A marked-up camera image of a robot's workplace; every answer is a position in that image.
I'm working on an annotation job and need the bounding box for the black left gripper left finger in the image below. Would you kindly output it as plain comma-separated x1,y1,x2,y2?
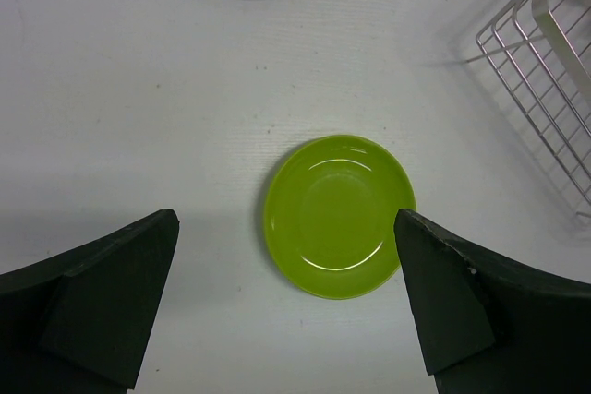
1,209,180,393

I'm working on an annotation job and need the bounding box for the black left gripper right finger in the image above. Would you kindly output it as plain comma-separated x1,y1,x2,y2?
393,209,590,393

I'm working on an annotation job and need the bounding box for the lime green plate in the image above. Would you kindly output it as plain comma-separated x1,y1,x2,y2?
262,135,416,300

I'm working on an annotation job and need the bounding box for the silver wire dish rack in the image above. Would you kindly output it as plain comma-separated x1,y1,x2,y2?
476,0,590,228

